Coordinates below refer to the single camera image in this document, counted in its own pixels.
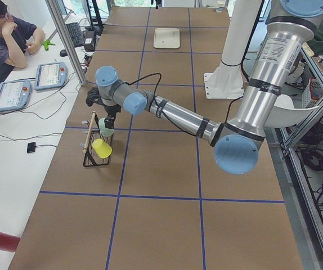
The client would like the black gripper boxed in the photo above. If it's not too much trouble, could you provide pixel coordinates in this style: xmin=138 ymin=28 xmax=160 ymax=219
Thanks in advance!
xmin=104 ymin=104 xmax=120 ymax=128

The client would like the pale green plastic cup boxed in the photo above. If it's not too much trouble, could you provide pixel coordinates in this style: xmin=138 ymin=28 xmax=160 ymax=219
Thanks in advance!
xmin=98 ymin=118 xmax=114 ymax=137

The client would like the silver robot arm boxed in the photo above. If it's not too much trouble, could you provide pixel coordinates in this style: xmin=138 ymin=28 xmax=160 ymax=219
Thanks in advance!
xmin=95 ymin=1 xmax=323 ymax=175

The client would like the yellow plastic cup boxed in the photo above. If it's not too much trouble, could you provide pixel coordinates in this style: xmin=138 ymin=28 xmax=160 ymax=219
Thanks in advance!
xmin=92 ymin=138 xmax=112 ymax=159

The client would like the cream rabbit tray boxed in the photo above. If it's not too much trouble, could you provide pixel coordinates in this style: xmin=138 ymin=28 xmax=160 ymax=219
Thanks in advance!
xmin=153 ymin=28 xmax=180 ymax=49

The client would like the paper cup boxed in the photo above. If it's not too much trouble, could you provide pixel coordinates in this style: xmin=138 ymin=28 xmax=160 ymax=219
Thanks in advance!
xmin=216 ymin=0 xmax=225 ymax=13

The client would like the teach pendant far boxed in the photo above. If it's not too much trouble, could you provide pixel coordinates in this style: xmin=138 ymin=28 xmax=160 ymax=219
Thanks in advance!
xmin=34 ymin=62 xmax=68 ymax=91

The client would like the teach pendant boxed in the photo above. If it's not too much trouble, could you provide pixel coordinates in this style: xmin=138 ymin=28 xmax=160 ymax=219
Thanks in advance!
xmin=34 ymin=62 xmax=68 ymax=91
xmin=0 ymin=79 xmax=32 ymax=113

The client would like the small black device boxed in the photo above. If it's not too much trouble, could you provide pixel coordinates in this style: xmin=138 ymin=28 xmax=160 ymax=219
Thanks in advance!
xmin=26 ymin=142 xmax=37 ymax=154

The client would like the black computer mouse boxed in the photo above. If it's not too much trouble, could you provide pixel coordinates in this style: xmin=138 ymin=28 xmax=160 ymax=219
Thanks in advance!
xmin=60 ymin=49 xmax=68 ymax=57

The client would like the black box on desk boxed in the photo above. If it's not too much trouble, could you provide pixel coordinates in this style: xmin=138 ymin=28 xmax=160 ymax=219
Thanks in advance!
xmin=83 ymin=31 xmax=96 ymax=52

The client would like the black keyboard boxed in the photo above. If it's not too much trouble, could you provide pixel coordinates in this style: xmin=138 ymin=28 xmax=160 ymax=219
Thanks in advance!
xmin=66 ymin=22 xmax=84 ymax=47

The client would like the teach pendant near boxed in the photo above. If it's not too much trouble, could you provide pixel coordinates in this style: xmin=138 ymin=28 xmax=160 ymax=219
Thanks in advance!
xmin=0 ymin=79 xmax=32 ymax=113

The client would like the green clamp tool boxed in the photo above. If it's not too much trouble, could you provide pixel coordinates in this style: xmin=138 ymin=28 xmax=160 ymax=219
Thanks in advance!
xmin=42 ymin=39 xmax=55 ymax=51

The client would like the seated person in blue shirt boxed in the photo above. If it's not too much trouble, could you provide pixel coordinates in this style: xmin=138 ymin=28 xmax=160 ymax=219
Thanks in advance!
xmin=0 ymin=1 xmax=44 ymax=83

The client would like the white chair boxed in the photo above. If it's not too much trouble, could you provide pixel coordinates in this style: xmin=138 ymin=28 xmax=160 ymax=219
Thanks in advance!
xmin=264 ymin=94 xmax=319 ymax=128

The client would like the white plastic basket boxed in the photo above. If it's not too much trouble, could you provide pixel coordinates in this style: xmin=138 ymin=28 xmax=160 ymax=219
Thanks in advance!
xmin=302 ymin=78 xmax=323 ymax=108

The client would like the wooden rack handle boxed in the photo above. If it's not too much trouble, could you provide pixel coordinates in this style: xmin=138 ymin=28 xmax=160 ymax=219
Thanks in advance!
xmin=83 ymin=111 xmax=97 ymax=154

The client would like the black wire cup rack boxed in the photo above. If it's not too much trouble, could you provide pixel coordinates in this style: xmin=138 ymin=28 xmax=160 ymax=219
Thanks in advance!
xmin=81 ymin=120 xmax=114 ymax=168

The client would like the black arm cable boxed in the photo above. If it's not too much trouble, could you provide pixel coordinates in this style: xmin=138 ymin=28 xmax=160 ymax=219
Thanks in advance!
xmin=127 ymin=73 xmax=249 ymax=133

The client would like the aluminium frame post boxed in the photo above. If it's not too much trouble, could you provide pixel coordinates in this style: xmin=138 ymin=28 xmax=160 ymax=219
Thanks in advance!
xmin=45 ymin=0 xmax=87 ymax=86

